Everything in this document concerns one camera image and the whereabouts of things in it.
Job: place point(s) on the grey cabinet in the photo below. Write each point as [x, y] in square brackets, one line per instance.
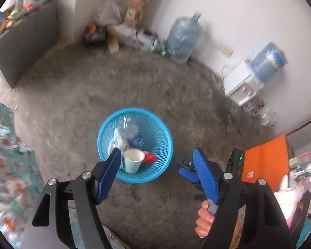
[23, 46]

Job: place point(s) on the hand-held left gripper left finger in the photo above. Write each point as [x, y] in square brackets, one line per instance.
[108, 176]

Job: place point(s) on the white plastic bag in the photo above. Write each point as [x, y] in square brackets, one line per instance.
[108, 13]
[119, 140]

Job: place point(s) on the large clear water jug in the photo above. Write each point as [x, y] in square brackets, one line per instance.
[182, 39]

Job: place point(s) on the blue water dispenser jug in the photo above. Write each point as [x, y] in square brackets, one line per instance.
[268, 61]

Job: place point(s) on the tall patterned cardboard box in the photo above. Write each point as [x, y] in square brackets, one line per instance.
[136, 2]

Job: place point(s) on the pink cloth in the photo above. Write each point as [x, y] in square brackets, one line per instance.
[290, 199]

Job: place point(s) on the blue label plastic bottle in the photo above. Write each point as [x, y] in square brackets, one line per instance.
[134, 137]

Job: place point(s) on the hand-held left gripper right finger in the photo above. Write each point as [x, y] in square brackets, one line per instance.
[204, 176]

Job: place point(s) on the pile of small household items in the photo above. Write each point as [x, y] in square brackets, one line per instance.
[13, 10]

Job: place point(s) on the floral turquoise blanket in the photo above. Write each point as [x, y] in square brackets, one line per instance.
[5, 160]

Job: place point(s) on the red snack wrapper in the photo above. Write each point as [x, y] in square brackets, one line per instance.
[149, 157]

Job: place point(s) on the white paper cup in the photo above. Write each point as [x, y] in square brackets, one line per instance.
[133, 160]

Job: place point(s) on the blue plastic basket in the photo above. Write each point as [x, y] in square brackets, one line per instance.
[155, 134]

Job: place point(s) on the tan cardboard piece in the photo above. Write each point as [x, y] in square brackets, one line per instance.
[113, 45]

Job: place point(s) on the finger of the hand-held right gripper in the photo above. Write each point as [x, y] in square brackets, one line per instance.
[188, 175]
[184, 161]

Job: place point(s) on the orange board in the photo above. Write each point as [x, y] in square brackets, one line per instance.
[264, 160]

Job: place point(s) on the long patterned package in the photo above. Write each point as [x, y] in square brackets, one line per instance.
[137, 37]

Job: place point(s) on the person's right hand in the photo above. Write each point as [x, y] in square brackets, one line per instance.
[204, 220]

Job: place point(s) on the black orange box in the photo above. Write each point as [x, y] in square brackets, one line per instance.
[93, 35]

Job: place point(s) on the white water dispenser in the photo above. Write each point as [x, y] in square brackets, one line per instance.
[238, 80]

